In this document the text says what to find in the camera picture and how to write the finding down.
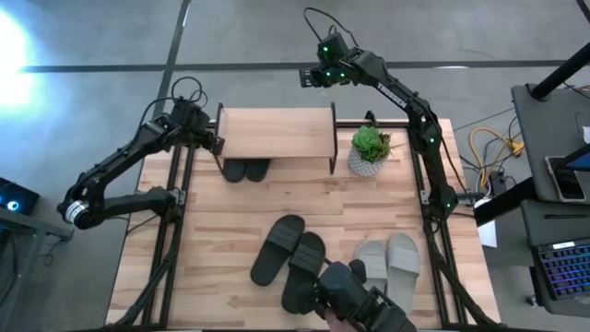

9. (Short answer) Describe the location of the black pole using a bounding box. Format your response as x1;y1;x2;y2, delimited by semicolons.
527;41;590;101

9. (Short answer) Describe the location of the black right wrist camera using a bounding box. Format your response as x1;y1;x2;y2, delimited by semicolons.
316;30;350;64

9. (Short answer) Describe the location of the white paper sheet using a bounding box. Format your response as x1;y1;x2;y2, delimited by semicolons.
476;219;499;249

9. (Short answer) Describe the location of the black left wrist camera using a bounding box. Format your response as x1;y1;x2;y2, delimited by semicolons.
171;98;207;123

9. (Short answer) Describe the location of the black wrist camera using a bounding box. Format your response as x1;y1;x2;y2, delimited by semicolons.
316;30;350;64
171;98;207;123

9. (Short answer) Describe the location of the black computer with blue light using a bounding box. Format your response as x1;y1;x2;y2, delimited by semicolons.
0;177;41;216

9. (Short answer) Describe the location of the grey slide sandal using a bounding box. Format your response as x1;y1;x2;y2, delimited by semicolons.
353;239;389;296
384;232;421;315

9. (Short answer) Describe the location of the black desk beam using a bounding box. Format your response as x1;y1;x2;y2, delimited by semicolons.
473;177;540;227

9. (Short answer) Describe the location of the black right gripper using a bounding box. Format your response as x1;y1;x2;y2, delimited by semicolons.
299;58;359;89

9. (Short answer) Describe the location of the black slide sandal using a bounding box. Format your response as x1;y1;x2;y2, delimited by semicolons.
250;214;306;288
223;158;248;184
245;158;271;183
281;231;326;315

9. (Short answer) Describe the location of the black aluminium table frame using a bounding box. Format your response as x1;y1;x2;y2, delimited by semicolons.
108;118;503;331

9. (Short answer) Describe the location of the grey desk top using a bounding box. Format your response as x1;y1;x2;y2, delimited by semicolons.
510;82;590;204

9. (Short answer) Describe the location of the laptop with lit keyboard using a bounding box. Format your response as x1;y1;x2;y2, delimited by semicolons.
532;239;590;302

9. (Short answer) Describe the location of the potted green succulent plant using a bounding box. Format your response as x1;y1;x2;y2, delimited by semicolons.
346;124;394;179

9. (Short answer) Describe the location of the grey laptop desk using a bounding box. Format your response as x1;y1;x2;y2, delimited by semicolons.
520;198;590;319

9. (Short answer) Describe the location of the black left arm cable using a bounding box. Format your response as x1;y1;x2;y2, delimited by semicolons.
137;76;209;128

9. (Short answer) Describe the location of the yellow cable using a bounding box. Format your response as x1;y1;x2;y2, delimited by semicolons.
468;126;525;191

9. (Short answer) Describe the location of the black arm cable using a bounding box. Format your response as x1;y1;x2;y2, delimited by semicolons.
302;6;361;48
137;76;209;128

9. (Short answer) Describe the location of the grey side table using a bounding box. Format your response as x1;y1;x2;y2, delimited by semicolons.
0;207;75;332

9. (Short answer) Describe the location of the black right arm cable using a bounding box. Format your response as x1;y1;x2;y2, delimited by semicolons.
302;6;361;48

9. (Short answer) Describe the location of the wooden shelf with black frame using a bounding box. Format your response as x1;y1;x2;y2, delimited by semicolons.
215;101;339;176

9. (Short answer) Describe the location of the smartphone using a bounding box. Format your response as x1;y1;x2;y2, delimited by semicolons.
544;155;586;202

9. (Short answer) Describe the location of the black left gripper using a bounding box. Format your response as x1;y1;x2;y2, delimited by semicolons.
177;115;227;157

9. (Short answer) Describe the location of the tablet with blue screen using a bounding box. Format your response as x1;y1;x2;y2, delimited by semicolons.
560;143;590;172

